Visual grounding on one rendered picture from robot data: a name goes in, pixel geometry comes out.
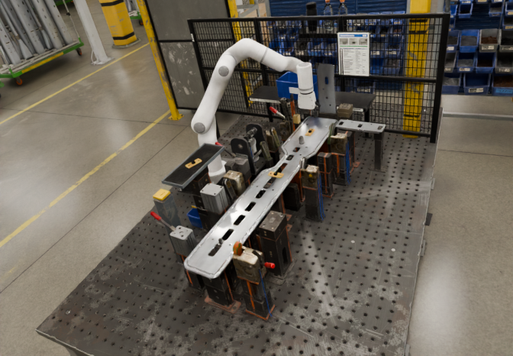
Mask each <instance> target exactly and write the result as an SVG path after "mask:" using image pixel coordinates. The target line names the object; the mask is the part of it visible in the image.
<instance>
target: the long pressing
mask: <svg viewBox="0 0 513 356"><path fill-rule="evenodd" d="M331 122H333V123H335V124H337V123H338V120H336V119H330V118H317V117H316V118H314V117H311V116H308V117H307V118H306V119H305V120H304V121H303V122H302V123H301V124H300V125H299V126H298V127H297V128H296V129H295V131H294V132H293V133H292V134H291V135H290V137H289V138H288V139H287V140H286V141H285V143H284V144H283V145H282V146H281V150H282V152H283V153H284V156H283V157H282V158H281V160H280V161H279V162H278V163H277V165H275V166H274V167H271V168H269V169H265V170H263V171H261V172H260V173H259V175H258V176H257V177H256V178H255V179H254V180H253V182H252V183H251V184H250V185H249V186H248V187H247V188H246V189H245V190H244V192H243V193H242V194H241V195H240V196H239V198H238V199H237V200H236V201H235V202H234V204H233V205H232V206H231V207H230V208H229V209H228V210H227V211H226V212H225V213H224V215H223V216H222V217H221V218H220V219H219V221H218V222H217V223H216V224H215V225H214V227H213V228H212V229H211V230H210V231H209V233H207V235H206V236H205V237H204V238H203V239H202V240H201V241H200V242H199V244H198V245H197V246H196V247H195V248H194V250H193V251H192V252H191V253H190V254H189V256H188V257H187V258H186V259H185V260H184V267H185V269H187V270H189V271H192V272H193V273H196V274H199V275H202V276H203V277H207V278H209V279H214V278H216V277H219V276H220V275H221V274H222V272H223V271H224V269H225V268H226V267H227V265H228V264H229V263H230V262H231V260H232V259H233V258H232V257H233V245H234V243H235V242H236V241H239V242H241V243H242V246H243V244H244V243H245V241H246V240H247V239H248V238H249V237H250V235H251V234H252V232H253V231H254V229H255V228H256V227H257V226H258V224H259V223H260V222H261V220H262V219H263V217H264V216H265V215H266V213H267V212H268V211H269V210H270V208H271V207H272V206H273V204H274V203H275V201H276V200H277V199H278V198H279V196H280V195H281V194H282V192H283V191H284V189H285V188H286V187H287V186H288V184H289V183H290V182H291V180H292V179H293V177H294V176H295V175H296V174H297V172H298V171H299V167H300V164H299V161H300V160H301V158H302V156H303V157H307V159H309V158H310V157H313V156H314V155H316V153H317V152H318V151H319V149H320V148H321V146H322V145H323V143H324V142H325V141H326V140H327V138H328V134H329V126H330V125H331ZM310 128H313V129H315V131H314V132H313V134H312V135H311V136H306V135H305V134H306V133H307V131H308V130H309V129H310ZM301 135H302V136H303V137H304V140H305V143H304V144H300V143H299V136H301ZM296 148H300V149H299V150H298V152H293V151H294V149H296ZM300 154H301V155H300ZM290 155H292V156H294V157H293V158H292V159H291V160H286V159H287V158H288V157H289V156H290ZM283 163H287V165H286V167H285V168H284V169H283V171H282V172H281V173H283V174H284V175H283V177H282V178H278V177H276V179H275V180H274V182H273V183H272V184H271V186H270V187H269V188H268V189H264V186H265V185H266V184H267V182H268V181H269V180H270V179H271V177H274V176H268V174H269V172H270V171H273V172H276V171H277V170H278V169H279V168H280V167H281V166H282V164H283ZM273 189H274V190H273ZM261 190H265V193H264V194H263V195H262V197H261V198H260V199H256V198H255V197H256V196H257V194H258V193H259V192H260V191H261ZM251 202H255V203H256V204H255V206H254V207H253V208H252V209H251V210H250V211H249V212H246V211H245V209H246V208H247V207H248V205H249V204H250V203H251ZM236 211H237V212H236ZM241 215H244V216H245V218H244V219H243V221H242V222H241V223H240V224H239V225H234V223H235V222H236V221H237V219H238V218H239V217H240V216H241ZM229 229H231V230H234V232H233V233H232V234H231V236H230V237H229V238H228V239H227V240H226V241H225V240H223V241H224V243H223V244H219V242H218V239H219V238H223V236H224V235H225V234H226V232H227V231H228V230H229ZM212 239H214V240H212ZM217 244H219V245H221V248H220V249H219V250H218V252H217V253H216V254H215V256H213V257H211V256H208V255H209V253H210V252H211V251H212V249H213V248H214V247H215V246H216V245H217ZM229 244H230V245H229Z"/></svg>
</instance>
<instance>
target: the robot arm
mask: <svg viewBox="0 0 513 356"><path fill-rule="evenodd" d="M248 57H250V58H252V59H254V60H256V61H258V62H260V63H262V64H264V65H266V66H268V67H270V68H272V69H274V70H276V71H279V72H282V71H283V70H288V71H292V72H294V73H297V75H298V89H299V92H298V101H297V102H295V103H294V104H295V106H296V108H297V109H298V110H299V114H300V116H302V115H303V108H304V109H313V110H314V118H316V117H317V116H318V109H319V108H320V107H321V104H319V103H318V102H316V98H315V93H314V91H313V90H314V87H313V78H312V68H311V64H310V63H304V62H302V61H301V60H298V59H296V58H294V57H284V56H282V55H281V54H279V53H277V52H275V51H273V50H271V49H269V48H268V47H265V46H263V45H262V44H259V43H258V42H256V41H254V40H251V39H249V38H244V39H242V40H239V41H238V42H237V43H236V44H235V45H234V46H232V47H230V48H228V49H227V50H226V51H225V52H224V53H223V54H222V55H221V57H220V59H219V61H218V63H217V65H216V67H215V70H214V72H213V74H212V77H211V80H210V83H209V84H208V88H207V90H206V92H205V95H204V97H203V100H202V102H201V104H200V106H199V107H198V110H197V111H196V113H195V115H194V117H193V119H192V123H191V126H192V130H193V131H194V132H195V133H197V134H198V144H199V147H200V146H201V145H203V144H204V143H208V144H215V142H218V141H217V137H216V119H215V112H216V110H217V107H218V105H219V102H220V101H221V98H222V96H223V94H224V91H225V89H226V87H227V85H228V83H229V80H230V78H231V76H232V73H233V71H234V68H235V66H236V65H237V64H238V63H239V62H241V61H242V60H245V59H247V58H248ZM316 105H317V106H318V107H316ZM225 164H226V162H225V161H223V160H221V155H220V154H219V155H218V156H217V157H216V158H215V159H214V160H213V161H212V162H211V163H210V164H209V165H208V170H209V172H208V174H209V176H210V177H213V176H219V175H221V174H223V173H224V172H225V168H224V165H225Z"/></svg>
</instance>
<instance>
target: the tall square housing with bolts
mask: <svg viewBox="0 0 513 356"><path fill-rule="evenodd" d="M200 193H201V196H202V201H203V203H204V206H205V209H207V210H209V211H210V212H208V211H207V212H208V216H209V218H210V221H211V226H212V227H211V228H213V227H214V225H215V224H216V223H217V222H218V221H219V219H220V218H221V217H222V216H223V215H224V213H225V212H226V211H227V207H228V206H229V205H228V203H227V197H226V195H225V191H224V187H223V186H219V185H215V184H212V183H208V184H207V185H206V186H205V187H204V188H203V189H202V190H201V191H200Z"/></svg>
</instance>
